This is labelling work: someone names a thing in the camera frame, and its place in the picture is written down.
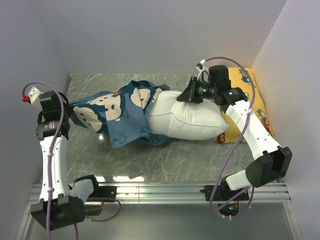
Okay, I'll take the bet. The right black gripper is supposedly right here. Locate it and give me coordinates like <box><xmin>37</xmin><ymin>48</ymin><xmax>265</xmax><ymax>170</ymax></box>
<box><xmin>178</xmin><ymin>76</ymin><xmax>218</xmax><ymax>104</ymax></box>

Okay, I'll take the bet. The white pillow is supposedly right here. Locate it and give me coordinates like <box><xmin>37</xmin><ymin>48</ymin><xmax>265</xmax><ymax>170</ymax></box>
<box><xmin>147</xmin><ymin>90</ymin><xmax>229</xmax><ymax>141</ymax></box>

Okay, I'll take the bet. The blue cartoon pillowcase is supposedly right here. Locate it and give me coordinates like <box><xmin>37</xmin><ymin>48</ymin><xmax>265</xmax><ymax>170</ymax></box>
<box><xmin>69</xmin><ymin>80</ymin><xmax>170</xmax><ymax>148</ymax></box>

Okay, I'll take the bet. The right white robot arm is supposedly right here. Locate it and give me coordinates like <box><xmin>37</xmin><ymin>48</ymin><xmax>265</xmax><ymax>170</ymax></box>
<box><xmin>177</xmin><ymin>62</ymin><xmax>293</xmax><ymax>202</ymax></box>

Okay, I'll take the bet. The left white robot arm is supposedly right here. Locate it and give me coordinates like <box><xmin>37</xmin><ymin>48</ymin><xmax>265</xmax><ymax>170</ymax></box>
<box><xmin>28</xmin><ymin>87</ymin><xmax>117</xmax><ymax>231</ymax></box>

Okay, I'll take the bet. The yellow car print pillow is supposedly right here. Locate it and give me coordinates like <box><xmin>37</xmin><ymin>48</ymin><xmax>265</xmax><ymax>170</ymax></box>
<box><xmin>214</xmin><ymin>67</ymin><xmax>274</xmax><ymax>144</ymax></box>

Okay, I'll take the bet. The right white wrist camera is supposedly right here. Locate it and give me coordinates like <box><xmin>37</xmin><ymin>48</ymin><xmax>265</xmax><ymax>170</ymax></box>
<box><xmin>196</xmin><ymin>59</ymin><xmax>209</xmax><ymax>80</ymax></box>

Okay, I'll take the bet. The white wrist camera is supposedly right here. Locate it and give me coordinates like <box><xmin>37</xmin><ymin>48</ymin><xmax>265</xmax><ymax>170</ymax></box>
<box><xmin>22</xmin><ymin>86</ymin><xmax>43</xmax><ymax>110</ymax></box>
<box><xmin>196</xmin><ymin>59</ymin><xmax>209</xmax><ymax>80</ymax></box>

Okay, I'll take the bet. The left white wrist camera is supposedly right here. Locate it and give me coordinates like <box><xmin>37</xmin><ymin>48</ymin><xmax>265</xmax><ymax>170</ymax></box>
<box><xmin>22</xmin><ymin>86</ymin><xmax>43</xmax><ymax>110</ymax></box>

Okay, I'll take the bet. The aluminium mounting rail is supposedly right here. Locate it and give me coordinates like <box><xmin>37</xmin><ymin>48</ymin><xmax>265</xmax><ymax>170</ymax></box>
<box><xmin>27</xmin><ymin>181</ymin><xmax>292</xmax><ymax>206</ymax></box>

